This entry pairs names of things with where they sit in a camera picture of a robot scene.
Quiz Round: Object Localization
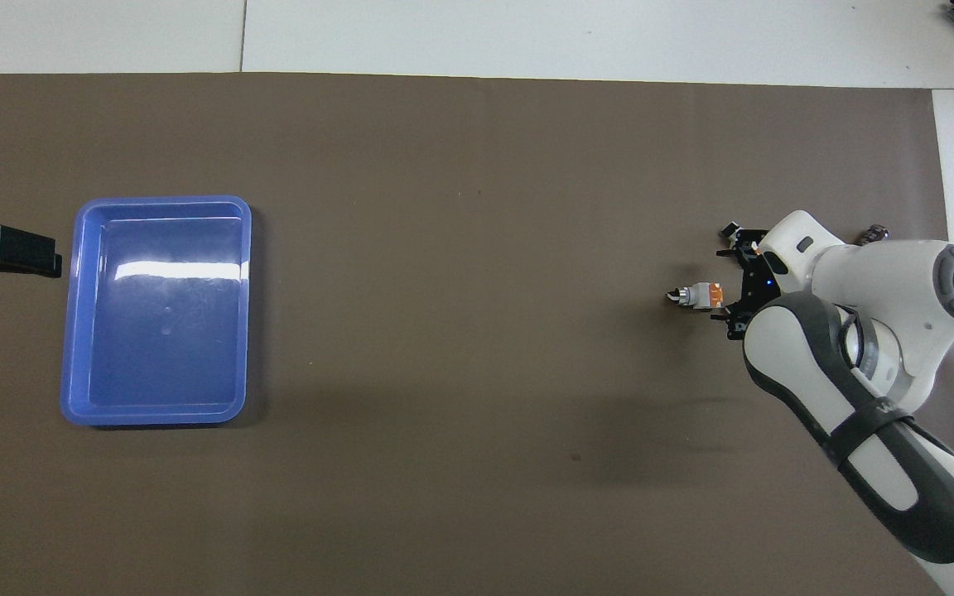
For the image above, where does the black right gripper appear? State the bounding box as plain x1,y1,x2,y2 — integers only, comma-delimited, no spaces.
709,228,783,343

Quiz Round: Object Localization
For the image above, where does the blue plastic tray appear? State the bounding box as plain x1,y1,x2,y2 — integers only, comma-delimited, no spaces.
60,195,253,427

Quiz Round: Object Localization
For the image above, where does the selector switch with orange block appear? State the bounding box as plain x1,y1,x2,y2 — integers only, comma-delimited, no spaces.
719,220,769,251
663,281,726,312

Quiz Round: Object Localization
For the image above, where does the brown paper table mat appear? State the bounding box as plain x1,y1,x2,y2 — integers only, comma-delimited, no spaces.
0,72,954,596

